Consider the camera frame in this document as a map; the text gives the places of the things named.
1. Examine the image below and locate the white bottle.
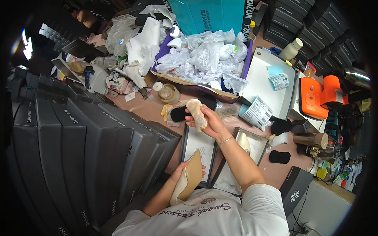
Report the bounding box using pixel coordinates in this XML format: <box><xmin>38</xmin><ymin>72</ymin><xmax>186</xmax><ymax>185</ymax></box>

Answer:
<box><xmin>279</xmin><ymin>37</ymin><xmax>304</xmax><ymax>61</ymax></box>

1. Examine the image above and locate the thin gold bracelet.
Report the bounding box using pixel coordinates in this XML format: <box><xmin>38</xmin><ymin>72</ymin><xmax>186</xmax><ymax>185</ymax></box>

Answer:
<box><xmin>217</xmin><ymin>135</ymin><xmax>234</xmax><ymax>146</ymax></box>

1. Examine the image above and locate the heap of clear plastic bags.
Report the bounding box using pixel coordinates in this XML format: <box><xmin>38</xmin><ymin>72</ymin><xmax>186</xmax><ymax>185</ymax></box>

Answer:
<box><xmin>105</xmin><ymin>14</ymin><xmax>138</xmax><ymax>57</ymax></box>

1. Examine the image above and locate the teal paper bag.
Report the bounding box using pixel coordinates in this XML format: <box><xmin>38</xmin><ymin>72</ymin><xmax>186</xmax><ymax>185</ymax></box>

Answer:
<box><xmin>168</xmin><ymin>0</ymin><xmax>256</xmax><ymax>38</ymax></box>

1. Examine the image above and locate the large white box lid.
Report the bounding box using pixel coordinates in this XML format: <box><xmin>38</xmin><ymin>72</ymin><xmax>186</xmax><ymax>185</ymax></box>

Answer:
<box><xmin>240</xmin><ymin>46</ymin><xmax>299</xmax><ymax>121</ymax></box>

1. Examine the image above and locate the open grey shoe box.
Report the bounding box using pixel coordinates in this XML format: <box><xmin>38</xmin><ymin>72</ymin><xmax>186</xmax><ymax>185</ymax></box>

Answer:
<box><xmin>51</xmin><ymin>38</ymin><xmax>104</xmax><ymax>84</ymax></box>

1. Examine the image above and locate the row of dark grey shoe boxes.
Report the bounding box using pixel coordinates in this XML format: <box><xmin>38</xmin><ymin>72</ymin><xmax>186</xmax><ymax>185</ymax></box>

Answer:
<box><xmin>6</xmin><ymin>65</ymin><xmax>182</xmax><ymax>236</ymax></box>

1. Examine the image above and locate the black cable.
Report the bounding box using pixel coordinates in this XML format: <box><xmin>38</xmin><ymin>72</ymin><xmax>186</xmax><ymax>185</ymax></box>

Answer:
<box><xmin>289</xmin><ymin>183</ymin><xmax>323</xmax><ymax>236</ymax></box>

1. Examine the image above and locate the glass jar with white bottle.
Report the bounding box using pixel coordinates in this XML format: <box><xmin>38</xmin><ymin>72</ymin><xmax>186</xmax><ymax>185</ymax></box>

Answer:
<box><xmin>153</xmin><ymin>82</ymin><xmax>181</xmax><ymax>104</ymax></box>

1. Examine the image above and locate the beige paper wad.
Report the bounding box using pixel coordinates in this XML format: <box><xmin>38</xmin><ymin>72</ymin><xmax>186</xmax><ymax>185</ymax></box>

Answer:
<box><xmin>186</xmin><ymin>99</ymin><xmax>208</xmax><ymax>133</ymax></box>

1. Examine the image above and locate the long black insole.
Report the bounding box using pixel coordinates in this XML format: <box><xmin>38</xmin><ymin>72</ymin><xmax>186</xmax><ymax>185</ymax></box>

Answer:
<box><xmin>170</xmin><ymin>93</ymin><xmax>218</xmax><ymax>123</ymax></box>

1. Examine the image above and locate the person's left hand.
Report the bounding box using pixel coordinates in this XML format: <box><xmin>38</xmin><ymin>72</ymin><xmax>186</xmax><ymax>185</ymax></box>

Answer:
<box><xmin>170</xmin><ymin>161</ymin><xmax>207</xmax><ymax>186</ymax></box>

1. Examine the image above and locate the small black box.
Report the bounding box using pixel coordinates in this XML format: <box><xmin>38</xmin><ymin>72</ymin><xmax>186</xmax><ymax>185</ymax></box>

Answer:
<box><xmin>291</xmin><ymin>119</ymin><xmax>311</xmax><ymax>134</ymax></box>

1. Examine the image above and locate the person's right hand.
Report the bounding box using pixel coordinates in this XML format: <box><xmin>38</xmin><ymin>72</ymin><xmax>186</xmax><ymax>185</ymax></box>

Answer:
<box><xmin>184</xmin><ymin>104</ymin><xmax>232</xmax><ymax>144</ymax></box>

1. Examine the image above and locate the steel flask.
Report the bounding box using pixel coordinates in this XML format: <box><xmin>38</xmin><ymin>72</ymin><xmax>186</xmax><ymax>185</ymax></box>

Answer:
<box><xmin>343</xmin><ymin>67</ymin><xmax>371</xmax><ymax>89</ymax></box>

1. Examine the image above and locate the strip of labels blue backing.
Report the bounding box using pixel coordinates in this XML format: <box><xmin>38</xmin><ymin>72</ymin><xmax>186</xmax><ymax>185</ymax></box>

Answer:
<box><xmin>267</xmin><ymin>65</ymin><xmax>290</xmax><ymax>91</ymax></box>

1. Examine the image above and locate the orange machine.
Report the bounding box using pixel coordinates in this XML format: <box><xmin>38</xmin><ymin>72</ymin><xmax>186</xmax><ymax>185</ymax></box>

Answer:
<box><xmin>298</xmin><ymin>75</ymin><xmax>349</xmax><ymax>121</ymax></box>

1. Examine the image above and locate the roll of printed labels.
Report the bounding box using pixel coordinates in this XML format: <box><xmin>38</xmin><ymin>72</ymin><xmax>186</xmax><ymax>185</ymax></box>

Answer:
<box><xmin>238</xmin><ymin>96</ymin><xmax>273</xmax><ymax>129</ymax></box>

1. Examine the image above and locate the beige high-heel shoe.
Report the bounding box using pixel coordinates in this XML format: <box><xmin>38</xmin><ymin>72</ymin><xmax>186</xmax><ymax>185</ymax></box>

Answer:
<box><xmin>170</xmin><ymin>149</ymin><xmax>204</xmax><ymax>206</ymax></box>

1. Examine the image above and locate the black shoe box lid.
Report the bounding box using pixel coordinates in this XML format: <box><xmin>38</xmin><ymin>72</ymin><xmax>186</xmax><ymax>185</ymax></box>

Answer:
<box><xmin>179</xmin><ymin>124</ymin><xmax>218</xmax><ymax>188</ymax></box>

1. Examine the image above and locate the open black shoe box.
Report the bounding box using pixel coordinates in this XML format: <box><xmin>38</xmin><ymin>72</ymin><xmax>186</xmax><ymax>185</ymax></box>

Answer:
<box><xmin>211</xmin><ymin>127</ymin><xmax>269</xmax><ymax>197</ymax></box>

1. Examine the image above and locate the cream high-heel shoe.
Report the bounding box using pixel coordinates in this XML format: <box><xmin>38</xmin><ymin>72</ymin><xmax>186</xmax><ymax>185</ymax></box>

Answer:
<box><xmin>236</xmin><ymin>131</ymin><xmax>252</xmax><ymax>156</ymax></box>

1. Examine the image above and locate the purple carton of plastic bags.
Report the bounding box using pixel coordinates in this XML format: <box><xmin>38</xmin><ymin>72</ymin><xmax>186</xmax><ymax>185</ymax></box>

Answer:
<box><xmin>150</xmin><ymin>27</ymin><xmax>255</xmax><ymax>104</ymax></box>

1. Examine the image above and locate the heap of white wrapping paper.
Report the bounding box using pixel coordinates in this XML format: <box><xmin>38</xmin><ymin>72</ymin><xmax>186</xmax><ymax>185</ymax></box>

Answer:
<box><xmin>125</xmin><ymin>4</ymin><xmax>175</xmax><ymax>89</ymax></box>

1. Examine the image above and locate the clear bristle brush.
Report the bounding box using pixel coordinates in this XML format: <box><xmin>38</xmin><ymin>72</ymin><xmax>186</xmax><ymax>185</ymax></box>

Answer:
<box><xmin>217</xmin><ymin>104</ymin><xmax>239</xmax><ymax>119</ymax></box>

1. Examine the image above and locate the glass kettle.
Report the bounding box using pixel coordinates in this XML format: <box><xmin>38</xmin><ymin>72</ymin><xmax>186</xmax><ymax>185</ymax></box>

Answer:
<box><xmin>296</xmin><ymin>141</ymin><xmax>344</xmax><ymax>161</ymax></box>

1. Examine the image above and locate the stack of black shoe boxes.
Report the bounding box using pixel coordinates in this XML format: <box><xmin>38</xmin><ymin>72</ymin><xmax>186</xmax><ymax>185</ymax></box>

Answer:
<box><xmin>262</xmin><ymin>0</ymin><xmax>361</xmax><ymax>78</ymax></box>

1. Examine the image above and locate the person's body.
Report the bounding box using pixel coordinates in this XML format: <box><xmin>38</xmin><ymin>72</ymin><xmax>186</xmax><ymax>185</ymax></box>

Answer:
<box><xmin>112</xmin><ymin>184</ymin><xmax>290</xmax><ymax>236</ymax></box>

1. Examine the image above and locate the heap of small bottles and clutter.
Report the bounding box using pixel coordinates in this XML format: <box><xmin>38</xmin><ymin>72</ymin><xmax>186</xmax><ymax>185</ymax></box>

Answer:
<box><xmin>312</xmin><ymin>159</ymin><xmax>364</xmax><ymax>193</ymax></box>

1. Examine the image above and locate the gold thermos cup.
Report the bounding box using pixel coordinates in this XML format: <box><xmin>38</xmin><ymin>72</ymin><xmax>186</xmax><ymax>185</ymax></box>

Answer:
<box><xmin>293</xmin><ymin>132</ymin><xmax>329</xmax><ymax>150</ymax></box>

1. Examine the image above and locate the yellow cloth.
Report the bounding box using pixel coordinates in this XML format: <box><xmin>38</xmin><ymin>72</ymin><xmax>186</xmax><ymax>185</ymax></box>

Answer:
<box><xmin>161</xmin><ymin>103</ymin><xmax>173</xmax><ymax>122</ymax></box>

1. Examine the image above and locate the grey shoe box floral print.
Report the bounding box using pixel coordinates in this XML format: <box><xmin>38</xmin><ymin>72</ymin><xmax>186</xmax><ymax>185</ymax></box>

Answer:
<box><xmin>279</xmin><ymin>165</ymin><xmax>314</xmax><ymax>218</ymax></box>

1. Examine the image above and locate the heap of tags and labels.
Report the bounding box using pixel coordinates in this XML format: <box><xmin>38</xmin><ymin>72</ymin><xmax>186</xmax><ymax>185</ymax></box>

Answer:
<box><xmin>106</xmin><ymin>72</ymin><xmax>140</xmax><ymax>102</ymax></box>

